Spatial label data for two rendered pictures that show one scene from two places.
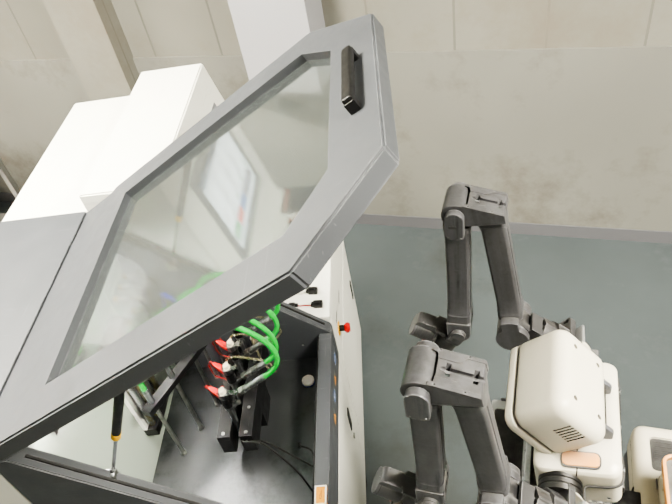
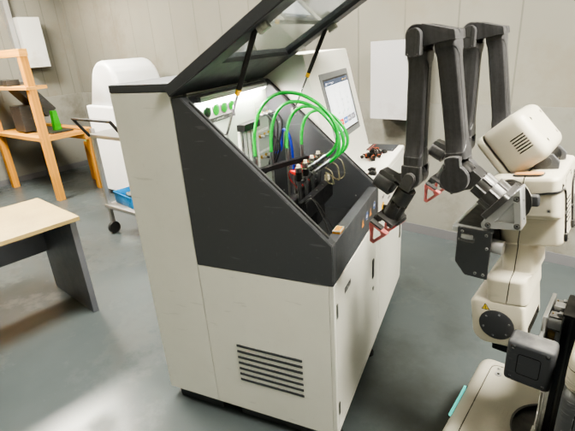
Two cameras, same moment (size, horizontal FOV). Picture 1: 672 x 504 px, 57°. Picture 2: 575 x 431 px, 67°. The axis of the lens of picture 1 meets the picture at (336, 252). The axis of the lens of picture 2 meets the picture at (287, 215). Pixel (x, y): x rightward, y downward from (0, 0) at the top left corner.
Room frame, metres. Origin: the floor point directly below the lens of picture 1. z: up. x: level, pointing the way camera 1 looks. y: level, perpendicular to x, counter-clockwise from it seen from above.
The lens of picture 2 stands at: (-0.69, -0.08, 1.60)
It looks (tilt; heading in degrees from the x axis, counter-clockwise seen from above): 22 degrees down; 17
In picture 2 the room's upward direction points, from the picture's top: 4 degrees counter-clockwise
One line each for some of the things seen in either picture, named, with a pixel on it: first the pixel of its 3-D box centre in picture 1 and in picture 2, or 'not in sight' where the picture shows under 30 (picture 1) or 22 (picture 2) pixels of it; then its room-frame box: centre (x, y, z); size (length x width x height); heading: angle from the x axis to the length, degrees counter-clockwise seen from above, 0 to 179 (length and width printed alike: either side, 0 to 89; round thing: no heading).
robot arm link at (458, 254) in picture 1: (458, 271); (468, 91); (0.98, -0.27, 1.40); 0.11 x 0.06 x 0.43; 156
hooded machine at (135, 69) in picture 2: not in sight; (133, 127); (3.80, 3.11, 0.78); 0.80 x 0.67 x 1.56; 66
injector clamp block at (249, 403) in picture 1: (247, 398); (311, 204); (1.12, 0.35, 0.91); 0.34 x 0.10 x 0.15; 172
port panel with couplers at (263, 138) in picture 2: not in sight; (265, 133); (1.28, 0.59, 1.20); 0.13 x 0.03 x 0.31; 172
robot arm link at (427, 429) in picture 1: (428, 437); (417, 110); (0.59, -0.10, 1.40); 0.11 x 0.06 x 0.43; 156
